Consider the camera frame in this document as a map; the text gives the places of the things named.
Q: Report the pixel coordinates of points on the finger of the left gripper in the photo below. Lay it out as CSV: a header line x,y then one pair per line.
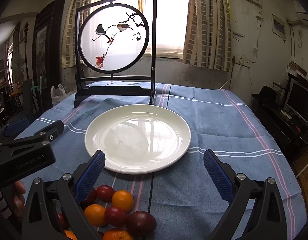
x,y
48,133

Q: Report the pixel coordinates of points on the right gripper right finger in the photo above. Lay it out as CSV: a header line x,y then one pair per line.
x,y
267,219

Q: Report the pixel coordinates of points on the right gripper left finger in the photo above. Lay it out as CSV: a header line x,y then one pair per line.
x,y
41,220

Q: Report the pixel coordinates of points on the large orange mandarin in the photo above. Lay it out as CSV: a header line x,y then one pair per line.
x,y
117,234

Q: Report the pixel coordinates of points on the person's left hand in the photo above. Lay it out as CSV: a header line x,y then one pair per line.
x,y
18,200

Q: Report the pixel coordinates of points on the small red tomato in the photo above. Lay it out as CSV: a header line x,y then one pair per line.
x,y
63,221

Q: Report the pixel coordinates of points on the dark red plum left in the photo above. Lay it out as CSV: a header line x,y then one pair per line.
x,y
91,197

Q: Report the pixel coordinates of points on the white plastic bag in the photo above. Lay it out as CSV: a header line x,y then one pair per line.
x,y
58,94

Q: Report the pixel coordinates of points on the standing fan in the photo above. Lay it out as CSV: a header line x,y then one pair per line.
x,y
18,68

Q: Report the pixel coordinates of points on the dark purple plum right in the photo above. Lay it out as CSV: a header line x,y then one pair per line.
x,y
141,224

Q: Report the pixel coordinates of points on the white round plate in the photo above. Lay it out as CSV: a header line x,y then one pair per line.
x,y
138,139

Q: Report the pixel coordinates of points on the dark framed painting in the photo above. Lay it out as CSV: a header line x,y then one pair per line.
x,y
46,51

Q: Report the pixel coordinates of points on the bird painting screen stand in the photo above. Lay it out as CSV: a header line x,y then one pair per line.
x,y
110,37

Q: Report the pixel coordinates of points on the computer monitor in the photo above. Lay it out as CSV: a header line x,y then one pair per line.
x,y
297,97

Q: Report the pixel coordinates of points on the beige checked curtain left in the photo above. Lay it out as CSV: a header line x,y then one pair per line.
x,y
67,54

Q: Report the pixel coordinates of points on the beige checked curtain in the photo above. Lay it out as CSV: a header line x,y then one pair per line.
x,y
67,54
208,35

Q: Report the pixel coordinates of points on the beige checked curtain right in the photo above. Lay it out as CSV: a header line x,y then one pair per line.
x,y
208,35

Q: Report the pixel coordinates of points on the wall power strip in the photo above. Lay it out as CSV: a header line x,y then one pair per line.
x,y
242,61

